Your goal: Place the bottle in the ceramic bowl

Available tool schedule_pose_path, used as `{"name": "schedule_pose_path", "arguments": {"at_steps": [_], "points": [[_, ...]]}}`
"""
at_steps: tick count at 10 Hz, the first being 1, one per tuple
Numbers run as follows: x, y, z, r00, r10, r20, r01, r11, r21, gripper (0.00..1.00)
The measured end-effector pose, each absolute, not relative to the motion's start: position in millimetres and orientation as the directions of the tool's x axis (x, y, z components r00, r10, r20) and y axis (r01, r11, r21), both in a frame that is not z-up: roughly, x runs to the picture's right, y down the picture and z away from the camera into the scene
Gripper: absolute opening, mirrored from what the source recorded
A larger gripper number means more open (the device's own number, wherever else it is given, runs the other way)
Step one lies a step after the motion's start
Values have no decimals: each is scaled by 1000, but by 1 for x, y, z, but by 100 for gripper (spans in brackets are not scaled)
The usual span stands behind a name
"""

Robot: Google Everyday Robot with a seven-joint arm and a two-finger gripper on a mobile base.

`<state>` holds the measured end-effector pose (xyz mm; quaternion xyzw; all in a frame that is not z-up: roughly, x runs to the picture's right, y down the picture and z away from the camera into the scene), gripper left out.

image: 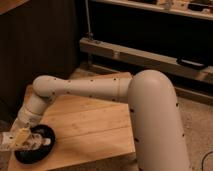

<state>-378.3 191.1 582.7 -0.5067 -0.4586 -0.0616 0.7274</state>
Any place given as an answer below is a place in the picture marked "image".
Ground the upper wooden shelf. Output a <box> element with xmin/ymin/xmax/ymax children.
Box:
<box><xmin>92</xmin><ymin>0</ymin><xmax>213</xmax><ymax>21</ymax></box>

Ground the black ceramic bowl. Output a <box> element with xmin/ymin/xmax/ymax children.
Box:
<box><xmin>14</xmin><ymin>124</ymin><xmax>56</xmax><ymax>164</ymax></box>

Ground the black handle on shelf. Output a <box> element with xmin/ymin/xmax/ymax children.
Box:
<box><xmin>176</xmin><ymin>58</ymin><xmax>208</xmax><ymax>70</ymax></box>

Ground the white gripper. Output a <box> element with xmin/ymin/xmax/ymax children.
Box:
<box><xmin>10</xmin><ymin>114</ymin><xmax>38</xmax><ymax>147</ymax></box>

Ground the metal threaded rod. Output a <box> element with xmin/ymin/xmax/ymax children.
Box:
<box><xmin>85</xmin><ymin>0</ymin><xmax>93</xmax><ymax>41</ymax></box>

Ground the wooden shelf beam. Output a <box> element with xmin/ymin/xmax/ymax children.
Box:
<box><xmin>79</xmin><ymin>38</ymin><xmax>213</xmax><ymax>84</ymax></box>

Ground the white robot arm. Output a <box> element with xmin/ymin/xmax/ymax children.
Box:
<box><xmin>9</xmin><ymin>70</ymin><xmax>191</xmax><ymax>171</ymax></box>

